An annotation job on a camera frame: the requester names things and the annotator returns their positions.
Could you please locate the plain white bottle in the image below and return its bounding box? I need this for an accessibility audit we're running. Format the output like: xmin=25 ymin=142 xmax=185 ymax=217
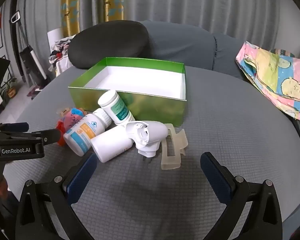
xmin=91 ymin=124 xmax=134 ymax=163

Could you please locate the white plastic nozzle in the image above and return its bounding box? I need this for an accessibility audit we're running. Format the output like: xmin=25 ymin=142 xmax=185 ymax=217
xmin=125 ymin=121 xmax=168 ymax=158

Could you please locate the black cushion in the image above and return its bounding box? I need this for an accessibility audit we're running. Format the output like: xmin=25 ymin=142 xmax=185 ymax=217
xmin=68 ymin=20 xmax=150 ymax=69

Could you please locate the dark patterned floor mat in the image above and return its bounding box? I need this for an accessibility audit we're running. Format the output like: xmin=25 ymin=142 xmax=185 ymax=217
xmin=27 ymin=86 xmax=44 ymax=98

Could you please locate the white paper bag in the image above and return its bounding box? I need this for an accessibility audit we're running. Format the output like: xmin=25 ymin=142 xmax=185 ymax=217
xmin=47 ymin=27 xmax=65 ymax=53

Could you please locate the white bottle with orange label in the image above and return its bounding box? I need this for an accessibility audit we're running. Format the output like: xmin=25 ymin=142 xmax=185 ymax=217
xmin=63 ymin=108 xmax=112 ymax=156

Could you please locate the pink bottle with red cap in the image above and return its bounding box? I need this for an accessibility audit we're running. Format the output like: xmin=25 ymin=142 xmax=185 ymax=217
xmin=56 ymin=107 xmax=87 ymax=147

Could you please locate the pile of clothes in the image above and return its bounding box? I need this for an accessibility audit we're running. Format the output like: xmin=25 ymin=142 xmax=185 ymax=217
xmin=48 ymin=36 xmax=75 ymax=77

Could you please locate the green cardboard box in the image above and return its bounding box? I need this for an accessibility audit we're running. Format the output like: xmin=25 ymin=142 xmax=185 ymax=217
xmin=68 ymin=57 xmax=188 ymax=127

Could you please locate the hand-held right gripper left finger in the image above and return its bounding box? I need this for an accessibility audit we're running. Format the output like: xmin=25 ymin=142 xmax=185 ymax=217
xmin=16 ymin=152 xmax=98 ymax=240

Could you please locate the potted plant in yellow pot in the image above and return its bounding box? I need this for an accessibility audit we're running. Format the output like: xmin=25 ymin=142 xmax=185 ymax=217
xmin=0 ymin=77 xmax=18 ymax=98

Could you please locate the gold patterned curtain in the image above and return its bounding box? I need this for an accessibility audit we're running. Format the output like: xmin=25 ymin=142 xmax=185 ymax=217
xmin=104 ymin=0 xmax=125 ymax=22
xmin=61 ymin=0 xmax=82 ymax=37

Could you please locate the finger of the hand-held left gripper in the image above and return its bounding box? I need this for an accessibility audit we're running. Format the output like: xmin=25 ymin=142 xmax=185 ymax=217
xmin=0 ymin=122 xmax=30 ymax=133
xmin=29 ymin=128 xmax=62 ymax=146

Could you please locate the white bottle with green label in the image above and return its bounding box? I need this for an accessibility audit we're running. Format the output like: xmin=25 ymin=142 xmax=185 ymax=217
xmin=98 ymin=90 xmax=135 ymax=125

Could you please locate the grey curtain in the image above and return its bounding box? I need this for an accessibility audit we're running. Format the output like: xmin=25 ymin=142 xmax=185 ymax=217
xmin=16 ymin=0 xmax=288 ymax=45

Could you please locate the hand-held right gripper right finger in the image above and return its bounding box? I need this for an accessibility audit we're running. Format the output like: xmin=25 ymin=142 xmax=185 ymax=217
xmin=200 ymin=152 xmax=283 ymax=240

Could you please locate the clear hair claw clip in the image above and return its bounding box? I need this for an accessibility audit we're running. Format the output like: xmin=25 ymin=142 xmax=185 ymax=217
xmin=160 ymin=124 xmax=189 ymax=170

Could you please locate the colourful printed cloth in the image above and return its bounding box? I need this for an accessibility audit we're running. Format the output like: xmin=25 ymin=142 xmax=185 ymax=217
xmin=235 ymin=41 xmax=300 ymax=120

